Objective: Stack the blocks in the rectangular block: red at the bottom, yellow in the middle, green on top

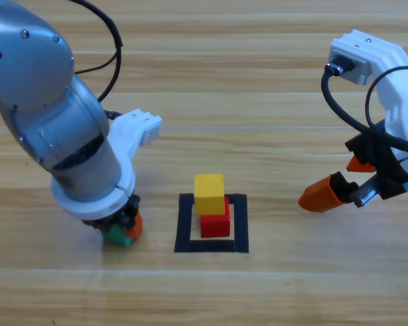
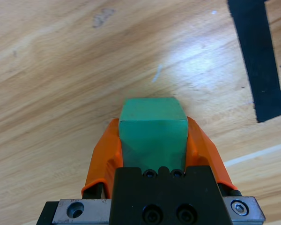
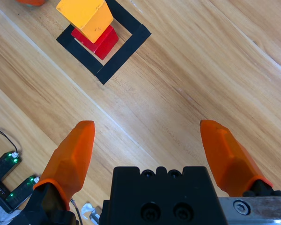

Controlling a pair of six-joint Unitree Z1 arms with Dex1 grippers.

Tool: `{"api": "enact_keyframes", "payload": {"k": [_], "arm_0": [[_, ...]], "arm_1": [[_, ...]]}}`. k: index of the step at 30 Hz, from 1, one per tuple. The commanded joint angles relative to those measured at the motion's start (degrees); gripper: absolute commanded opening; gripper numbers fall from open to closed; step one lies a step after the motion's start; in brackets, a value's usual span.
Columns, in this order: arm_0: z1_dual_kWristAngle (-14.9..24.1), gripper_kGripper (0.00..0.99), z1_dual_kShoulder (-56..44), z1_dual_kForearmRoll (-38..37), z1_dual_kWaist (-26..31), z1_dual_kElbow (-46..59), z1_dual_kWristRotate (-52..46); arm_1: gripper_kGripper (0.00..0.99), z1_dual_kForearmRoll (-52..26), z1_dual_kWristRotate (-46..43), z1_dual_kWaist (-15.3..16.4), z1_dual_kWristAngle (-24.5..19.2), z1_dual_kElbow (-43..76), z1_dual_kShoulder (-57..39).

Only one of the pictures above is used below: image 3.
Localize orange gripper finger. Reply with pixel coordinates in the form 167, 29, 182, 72
15, 0, 47, 7
14, 120, 96, 225
200, 119, 281, 198

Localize yellow wooden block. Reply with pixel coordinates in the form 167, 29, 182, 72
55, 0, 114, 45

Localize red wooden block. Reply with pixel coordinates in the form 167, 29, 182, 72
71, 24, 119, 60

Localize clear plastic connector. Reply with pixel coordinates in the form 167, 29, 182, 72
81, 202, 101, 221

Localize black adapter box green LEDs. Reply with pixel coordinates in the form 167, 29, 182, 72
5, 174, 41, 209
0, 151, 22, 186

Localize black tape square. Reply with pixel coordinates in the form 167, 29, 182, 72
56, 0, 152, 85

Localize thin black wire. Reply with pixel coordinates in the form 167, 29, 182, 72
0, 126, 21, 157

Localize grey metal bracket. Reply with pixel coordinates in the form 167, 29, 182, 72
0, 186, 22, 223

